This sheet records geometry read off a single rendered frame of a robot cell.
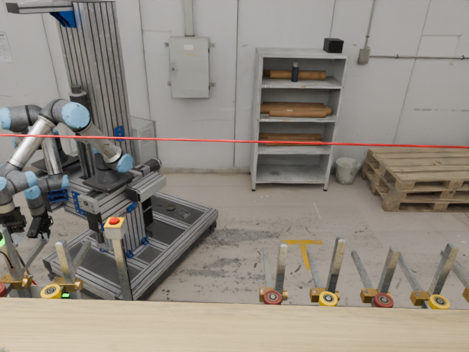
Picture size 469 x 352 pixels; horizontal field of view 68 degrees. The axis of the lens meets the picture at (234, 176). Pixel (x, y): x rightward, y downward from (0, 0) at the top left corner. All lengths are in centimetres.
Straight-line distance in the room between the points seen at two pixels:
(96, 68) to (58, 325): 141
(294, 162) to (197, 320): 322
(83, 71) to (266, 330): 176
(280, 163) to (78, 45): 291
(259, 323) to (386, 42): 349
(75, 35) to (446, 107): 408
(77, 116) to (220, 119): 257
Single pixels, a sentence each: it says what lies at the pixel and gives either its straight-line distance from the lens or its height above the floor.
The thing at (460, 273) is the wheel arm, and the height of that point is 85.
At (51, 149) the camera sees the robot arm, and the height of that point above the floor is 131.
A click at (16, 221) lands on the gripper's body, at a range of 190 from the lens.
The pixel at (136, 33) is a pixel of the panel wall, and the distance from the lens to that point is 407.
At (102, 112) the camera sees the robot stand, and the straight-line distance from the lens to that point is 236.
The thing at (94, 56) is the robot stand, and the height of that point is 175.
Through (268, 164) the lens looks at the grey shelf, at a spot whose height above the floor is 14.
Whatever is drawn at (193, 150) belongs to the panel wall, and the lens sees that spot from 435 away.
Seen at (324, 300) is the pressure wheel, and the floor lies 91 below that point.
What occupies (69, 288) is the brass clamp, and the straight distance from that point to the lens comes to 191.
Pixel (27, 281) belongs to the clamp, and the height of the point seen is 86.
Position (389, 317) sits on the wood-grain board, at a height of 90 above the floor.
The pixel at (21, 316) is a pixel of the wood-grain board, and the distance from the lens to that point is 179.
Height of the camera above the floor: 212
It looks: 29 degrees down
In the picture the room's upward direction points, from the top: 1 degrees clockwise
